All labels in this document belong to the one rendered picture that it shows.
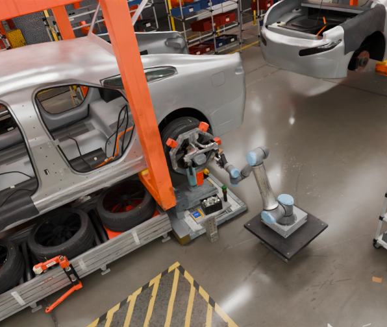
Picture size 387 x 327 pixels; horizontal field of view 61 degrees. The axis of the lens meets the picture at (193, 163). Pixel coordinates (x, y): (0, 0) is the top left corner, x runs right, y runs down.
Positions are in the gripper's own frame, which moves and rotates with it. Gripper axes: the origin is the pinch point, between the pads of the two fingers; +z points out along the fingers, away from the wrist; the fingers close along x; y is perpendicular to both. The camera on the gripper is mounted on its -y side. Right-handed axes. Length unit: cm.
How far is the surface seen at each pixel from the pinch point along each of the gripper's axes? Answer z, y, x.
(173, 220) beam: 12, 70, -62
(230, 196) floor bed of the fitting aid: 7, 75, 16
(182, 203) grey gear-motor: 7, 47, -49
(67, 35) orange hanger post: 266, -105, -69
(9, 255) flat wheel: 38, 32, -231
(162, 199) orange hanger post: -8, 15, -75
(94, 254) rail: 0, 49, -157
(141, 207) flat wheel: 14, 33, -93
